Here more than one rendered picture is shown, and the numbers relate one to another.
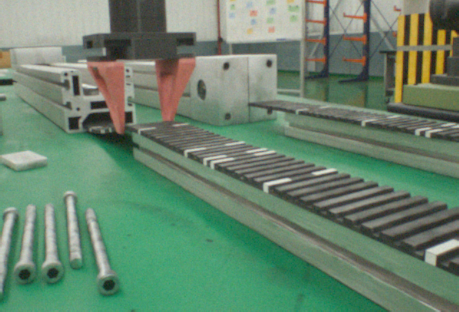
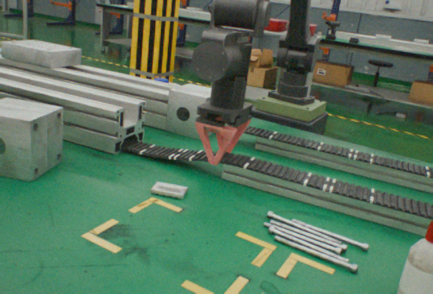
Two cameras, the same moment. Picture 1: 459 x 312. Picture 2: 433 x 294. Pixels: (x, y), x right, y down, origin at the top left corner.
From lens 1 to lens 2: 0.56 m
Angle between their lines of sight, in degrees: 40
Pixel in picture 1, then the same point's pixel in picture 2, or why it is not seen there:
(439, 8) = (283, 57)
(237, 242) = (358, 222)
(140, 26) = (240, 105)
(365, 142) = (313, 157)
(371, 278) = (418, 228)
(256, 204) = (351, 205)
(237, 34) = not seen: outside the picture
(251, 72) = not seen: hidden behind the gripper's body
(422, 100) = (270, 109)
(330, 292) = (406, 234)
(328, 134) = (287, 151)
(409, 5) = not seen: outside the picture
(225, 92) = not seen: hidden behind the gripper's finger
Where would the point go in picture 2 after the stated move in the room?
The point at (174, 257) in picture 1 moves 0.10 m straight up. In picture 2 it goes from (354, 232) to (371, 168)
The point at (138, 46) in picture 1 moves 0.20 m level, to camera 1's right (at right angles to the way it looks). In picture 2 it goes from (241, 117) to (318, 110)
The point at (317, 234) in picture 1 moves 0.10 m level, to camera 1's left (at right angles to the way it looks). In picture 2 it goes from (389, 215) to (350, 232)
